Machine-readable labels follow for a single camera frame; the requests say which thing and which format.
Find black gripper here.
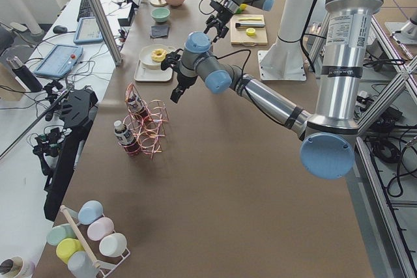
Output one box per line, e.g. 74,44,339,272
170,72,197,103
203,7,232,43

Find white serving tray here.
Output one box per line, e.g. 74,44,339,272
134,60,173,82

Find tea bottle in rack back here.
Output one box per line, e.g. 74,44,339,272
127,94,148,120

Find tea bottle in rack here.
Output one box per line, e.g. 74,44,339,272
113,120,140,156
127,94,148,120

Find tea bottle in rack front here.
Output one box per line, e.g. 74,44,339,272
113,120,140,156

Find steel muddler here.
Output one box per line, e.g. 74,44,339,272
235,22,265,29

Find wooden cutting board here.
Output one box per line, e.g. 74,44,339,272
230,14,268,46

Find yellow plastic knife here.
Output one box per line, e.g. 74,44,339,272
238,17,263,21

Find lemon half slice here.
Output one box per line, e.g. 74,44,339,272
246,27,256,36

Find glazed donut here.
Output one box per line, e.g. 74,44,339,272
151,48,168,63

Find white plate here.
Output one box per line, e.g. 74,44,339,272
139,44,175,70

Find mint green bowl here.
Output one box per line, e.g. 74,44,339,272
151,7,171,23

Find grey folded cloth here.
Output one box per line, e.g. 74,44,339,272
150,25,170,38

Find blue teach pendant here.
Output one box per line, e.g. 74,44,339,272
73,17,103,44
33,44,83,79

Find black keyboard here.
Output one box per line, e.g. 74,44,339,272
76,0,94,21

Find computer mouse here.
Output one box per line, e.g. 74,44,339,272
53,25,68,35

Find black thermos bottle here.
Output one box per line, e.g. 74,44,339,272
7,56,43,92

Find blue cup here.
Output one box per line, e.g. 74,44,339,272
78,200,104,225

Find pink cup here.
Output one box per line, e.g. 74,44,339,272
87,217,114,241

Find cream white cup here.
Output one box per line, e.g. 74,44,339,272
99,232,127,257

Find mint green cup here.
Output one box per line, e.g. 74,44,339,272
46,223,76,246

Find yellow cup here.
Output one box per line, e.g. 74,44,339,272
55,238,84,264

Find copper wire bottle rack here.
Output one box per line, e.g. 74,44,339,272
123,83,169,159

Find aluminium frame post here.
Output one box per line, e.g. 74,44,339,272
89,0,122,66

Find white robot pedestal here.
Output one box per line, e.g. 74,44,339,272
259,0,314,81

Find black camera stand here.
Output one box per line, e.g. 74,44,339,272
33,87,98,221

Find wooden rack handle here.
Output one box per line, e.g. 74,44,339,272
60,205,100,268

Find white wire cup rack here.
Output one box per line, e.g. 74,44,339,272
73,211,131,277

